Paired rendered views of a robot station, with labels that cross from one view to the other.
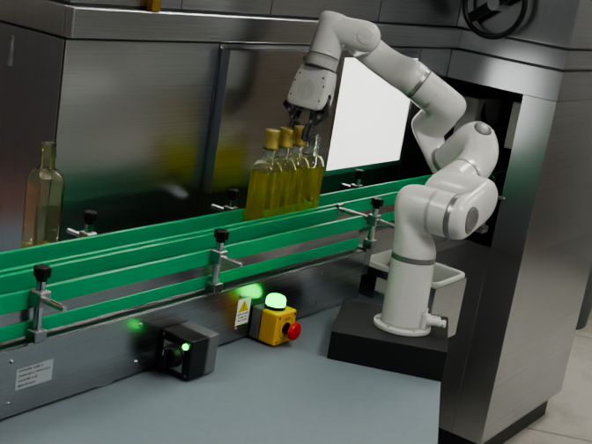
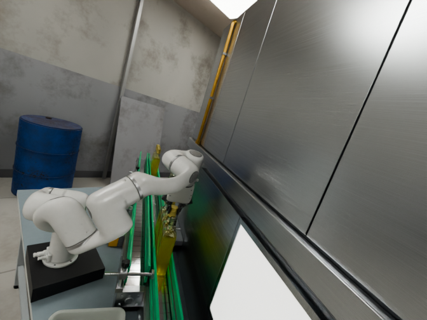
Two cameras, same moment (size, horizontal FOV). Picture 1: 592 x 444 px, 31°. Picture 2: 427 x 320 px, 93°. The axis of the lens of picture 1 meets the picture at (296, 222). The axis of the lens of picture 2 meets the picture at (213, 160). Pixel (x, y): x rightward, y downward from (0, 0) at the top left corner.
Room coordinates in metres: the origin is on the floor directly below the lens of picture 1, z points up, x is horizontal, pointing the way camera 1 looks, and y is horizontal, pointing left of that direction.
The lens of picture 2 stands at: (3.01, -0.59, 1.57)
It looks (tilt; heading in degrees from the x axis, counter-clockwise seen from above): 11 degrees down; 125
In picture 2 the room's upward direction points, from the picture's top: 18 degrees clockwise
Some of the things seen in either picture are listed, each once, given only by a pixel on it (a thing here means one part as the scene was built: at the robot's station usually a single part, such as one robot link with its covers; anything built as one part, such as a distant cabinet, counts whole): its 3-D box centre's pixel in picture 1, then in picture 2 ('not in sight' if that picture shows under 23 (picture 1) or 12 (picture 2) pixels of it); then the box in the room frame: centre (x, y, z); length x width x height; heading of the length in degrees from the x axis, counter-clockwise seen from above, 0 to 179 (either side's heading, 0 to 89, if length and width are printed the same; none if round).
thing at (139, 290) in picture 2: (351, 255); (129, 296); (2.53, -0.15, 0.85); 0.09 x 0.04 x 0.07; 57
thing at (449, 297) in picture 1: (401, 281); not in sight; (2.58, -0.29, 0.79); 0.27 x 0.17 x 0.08; 57
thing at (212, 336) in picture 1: (188, 351); not in sight; (1.89, 0.17, 0.79); 0.08 x 0.08 x 0.08; 57
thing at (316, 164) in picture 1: (305, 196); (164, 249); (2.51, -0.01, 0.99); 0.06 x 0.06 x 0.21; 57
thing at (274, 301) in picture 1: (276, 300); not in sight; (2.13, 0.01, 0.84); 0.04 x 0.04 x 0.03
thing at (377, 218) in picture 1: (365, 220); (129, 275); (2.52, -0.17, 0.95); 0.17 x 0.03 x 0.12; 57
